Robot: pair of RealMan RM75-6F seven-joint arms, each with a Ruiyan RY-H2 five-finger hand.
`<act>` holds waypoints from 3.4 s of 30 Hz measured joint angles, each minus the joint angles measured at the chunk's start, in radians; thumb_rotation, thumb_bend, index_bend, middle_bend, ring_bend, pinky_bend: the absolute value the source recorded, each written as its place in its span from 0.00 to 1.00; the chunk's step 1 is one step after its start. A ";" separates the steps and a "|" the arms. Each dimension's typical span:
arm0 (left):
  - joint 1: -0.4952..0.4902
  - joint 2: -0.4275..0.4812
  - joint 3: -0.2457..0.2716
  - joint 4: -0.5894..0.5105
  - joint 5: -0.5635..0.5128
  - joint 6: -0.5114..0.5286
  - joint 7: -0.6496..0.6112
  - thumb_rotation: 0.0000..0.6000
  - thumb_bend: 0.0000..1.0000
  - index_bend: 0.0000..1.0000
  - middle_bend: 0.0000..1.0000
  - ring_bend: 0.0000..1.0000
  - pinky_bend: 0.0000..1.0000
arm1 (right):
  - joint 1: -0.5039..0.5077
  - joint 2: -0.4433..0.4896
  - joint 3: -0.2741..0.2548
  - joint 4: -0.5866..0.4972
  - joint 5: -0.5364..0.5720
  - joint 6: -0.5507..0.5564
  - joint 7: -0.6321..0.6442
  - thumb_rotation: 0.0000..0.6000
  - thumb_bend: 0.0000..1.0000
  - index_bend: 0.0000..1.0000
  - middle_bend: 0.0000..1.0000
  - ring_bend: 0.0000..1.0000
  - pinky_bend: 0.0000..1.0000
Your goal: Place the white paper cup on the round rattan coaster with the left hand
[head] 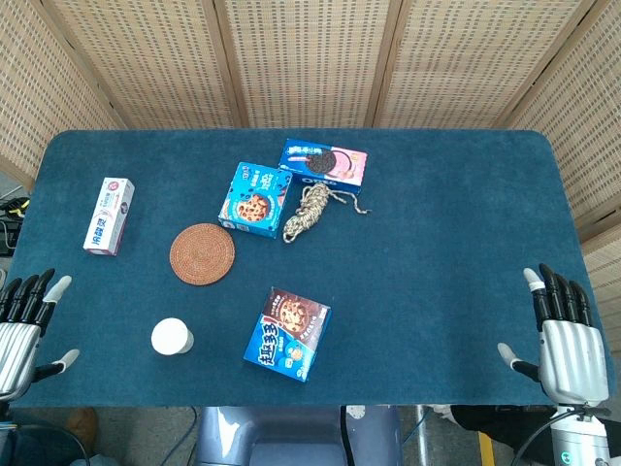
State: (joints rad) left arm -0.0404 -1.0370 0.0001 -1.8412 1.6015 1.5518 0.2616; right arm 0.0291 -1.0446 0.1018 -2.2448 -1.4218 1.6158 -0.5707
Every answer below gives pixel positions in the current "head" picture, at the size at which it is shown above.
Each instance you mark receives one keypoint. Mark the small white paper cup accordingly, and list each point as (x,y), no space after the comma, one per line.
(171,337)

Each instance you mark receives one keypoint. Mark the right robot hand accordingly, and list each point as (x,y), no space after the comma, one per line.
(567,349)

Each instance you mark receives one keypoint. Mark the round woven rattan coaster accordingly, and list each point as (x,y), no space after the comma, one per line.
(202,254)

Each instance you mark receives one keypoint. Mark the white toothpaste box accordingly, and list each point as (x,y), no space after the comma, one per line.
(109,216)

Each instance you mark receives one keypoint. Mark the Oreo cookie box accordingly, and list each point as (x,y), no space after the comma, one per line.
(324,164)

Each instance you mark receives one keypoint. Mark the blue-grey robot torso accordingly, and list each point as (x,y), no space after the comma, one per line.
(296,437)

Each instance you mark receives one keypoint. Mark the blue tablecloth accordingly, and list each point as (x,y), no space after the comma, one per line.
(310,272)

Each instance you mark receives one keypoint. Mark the dark blue chocolate cookie box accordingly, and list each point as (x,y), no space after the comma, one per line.
(288,333)

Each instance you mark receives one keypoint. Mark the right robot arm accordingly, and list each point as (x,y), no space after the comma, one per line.
(579,437)

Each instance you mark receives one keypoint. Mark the light blue cookie box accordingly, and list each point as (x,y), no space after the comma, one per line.
(255,200)

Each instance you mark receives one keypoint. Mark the woven bamboo folding screen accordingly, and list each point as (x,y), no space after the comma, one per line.
(310,63)

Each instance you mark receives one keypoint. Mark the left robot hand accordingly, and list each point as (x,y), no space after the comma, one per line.
(19,335)

